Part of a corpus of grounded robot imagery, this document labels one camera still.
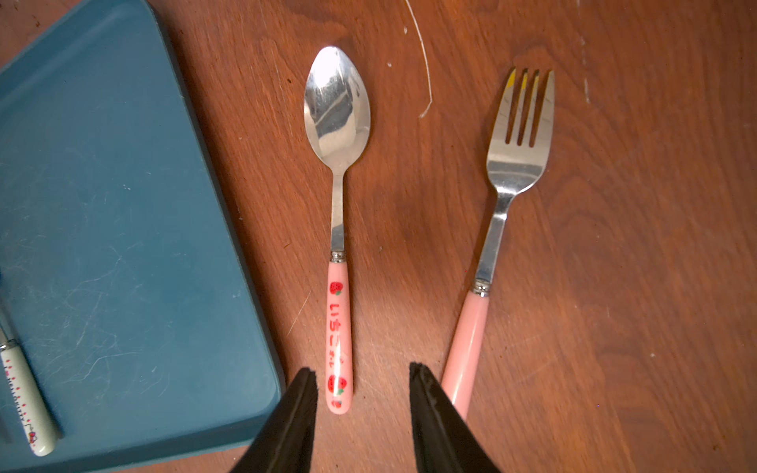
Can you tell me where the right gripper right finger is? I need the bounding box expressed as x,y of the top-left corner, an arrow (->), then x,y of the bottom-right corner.
409,362 -> 500,473

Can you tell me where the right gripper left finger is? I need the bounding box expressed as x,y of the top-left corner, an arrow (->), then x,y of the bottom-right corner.
232,368 -> 319,473

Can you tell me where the white handled spoon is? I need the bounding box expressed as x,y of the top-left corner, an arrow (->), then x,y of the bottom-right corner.
1,315 -> 58,457

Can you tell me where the pink handled spoon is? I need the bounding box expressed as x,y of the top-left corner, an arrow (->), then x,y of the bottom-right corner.
304,47 -> 371,415

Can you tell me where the teal plastic tray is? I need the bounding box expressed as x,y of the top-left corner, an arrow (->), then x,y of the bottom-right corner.
1,1 -> 283,472

